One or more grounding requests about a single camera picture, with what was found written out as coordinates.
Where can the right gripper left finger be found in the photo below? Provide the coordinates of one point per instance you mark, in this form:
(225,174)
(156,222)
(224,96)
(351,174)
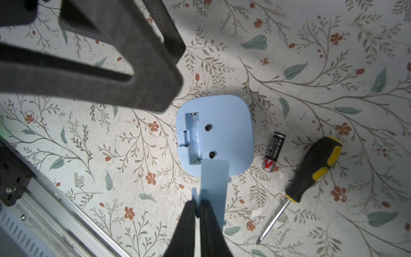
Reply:
(182,243)

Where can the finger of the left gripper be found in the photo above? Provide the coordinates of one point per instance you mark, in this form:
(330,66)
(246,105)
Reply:
(154,84)
(172,39)

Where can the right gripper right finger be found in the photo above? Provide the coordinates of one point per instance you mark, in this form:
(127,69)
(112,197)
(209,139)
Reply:
(212,241)

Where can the light blue alarm clock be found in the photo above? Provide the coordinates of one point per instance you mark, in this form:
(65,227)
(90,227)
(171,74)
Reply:
(215,128)

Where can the light blue battery cover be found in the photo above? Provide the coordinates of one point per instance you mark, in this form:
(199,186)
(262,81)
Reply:
(215,177)

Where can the black red AA battery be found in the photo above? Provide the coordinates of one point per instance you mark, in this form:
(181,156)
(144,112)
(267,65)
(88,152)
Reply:
(273,151)

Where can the black yellow screwdriver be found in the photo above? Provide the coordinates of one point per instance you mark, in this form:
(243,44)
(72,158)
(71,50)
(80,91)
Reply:
(319,159)

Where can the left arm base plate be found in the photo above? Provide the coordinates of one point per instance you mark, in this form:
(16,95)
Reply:
(15,176)

